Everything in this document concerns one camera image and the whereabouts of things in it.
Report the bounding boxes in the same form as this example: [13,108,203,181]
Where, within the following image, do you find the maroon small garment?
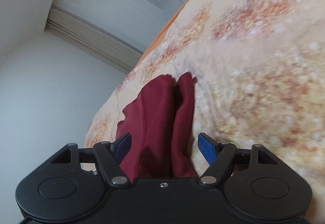
[115,72,200,179]

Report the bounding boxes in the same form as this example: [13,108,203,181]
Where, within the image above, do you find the floral beige blanket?
[83,0,325,184]

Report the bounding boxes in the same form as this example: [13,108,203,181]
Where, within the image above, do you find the beige pleated curtain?
[44,7,144,75]

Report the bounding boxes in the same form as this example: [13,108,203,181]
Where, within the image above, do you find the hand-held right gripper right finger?
[197,133,280,186]

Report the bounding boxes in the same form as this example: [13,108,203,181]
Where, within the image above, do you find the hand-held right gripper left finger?
[51,133,132,186]

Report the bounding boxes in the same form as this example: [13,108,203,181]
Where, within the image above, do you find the orange bed sheet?
[143,0,195,58]

